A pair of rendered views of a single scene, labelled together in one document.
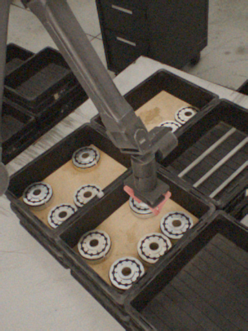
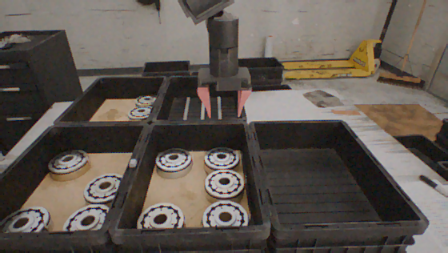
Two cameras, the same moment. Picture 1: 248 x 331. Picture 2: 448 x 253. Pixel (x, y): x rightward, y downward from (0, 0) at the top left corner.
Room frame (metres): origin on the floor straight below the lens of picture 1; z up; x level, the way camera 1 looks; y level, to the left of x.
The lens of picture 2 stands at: (0.40, 0.38, 1.34)
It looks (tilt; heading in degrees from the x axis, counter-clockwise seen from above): 31 degrees down; 304
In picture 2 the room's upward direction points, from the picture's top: straight up
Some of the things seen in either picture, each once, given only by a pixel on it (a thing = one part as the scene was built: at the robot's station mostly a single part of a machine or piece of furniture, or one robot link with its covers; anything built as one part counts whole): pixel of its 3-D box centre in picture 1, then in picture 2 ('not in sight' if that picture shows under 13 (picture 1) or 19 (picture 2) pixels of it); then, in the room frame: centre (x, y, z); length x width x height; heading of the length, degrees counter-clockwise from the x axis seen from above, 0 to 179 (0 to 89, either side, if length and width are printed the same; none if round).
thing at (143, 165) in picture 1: (144, 160); (222, 30); (0.70, -0.05, 1.24); 0.07 x 0.06 x 0.07; 131
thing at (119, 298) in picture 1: (135, 224); (196, 166); (0.74, 0.00, 0.92); 0.40 x 0.30 x 0.02; 126
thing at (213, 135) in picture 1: (219, 158); (202, 110); (0.98, -0.32, 0.87); 0.40 x 0.30 x 0.11; 126
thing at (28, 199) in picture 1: (37, 193); (22, 225); (0.98, 0.31, 0.86); 0.10 x 0.10 x 0.01
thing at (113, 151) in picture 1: (75, 183); (78, 185); (0.98, 0.18, 0.87); 0.40 x 0.30 x 0.11; 126
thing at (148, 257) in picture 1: (154, 247); (224, 182); (0.69, -0.05, 0.86); 0.10 x 0.10 x 0.01
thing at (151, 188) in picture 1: (145, 178); (223, 63); (0.69, -0.05, 1.17); 0.10 x 0.07 x 0.07; 36
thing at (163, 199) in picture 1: (152, 200); (232, 96); (0.67, -0.06, 1.10); 0.07 x 0.07 x 0.09; 36
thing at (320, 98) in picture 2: not in sight; (322, 97); (0.71, -1.05, 0.71); 0.22 x 0.19 x 0.01; 131
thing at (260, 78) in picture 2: not in sight; (256, 86); (1.45, -1.73, 0.37); 0.40 x 0.30 x 0.45; 42
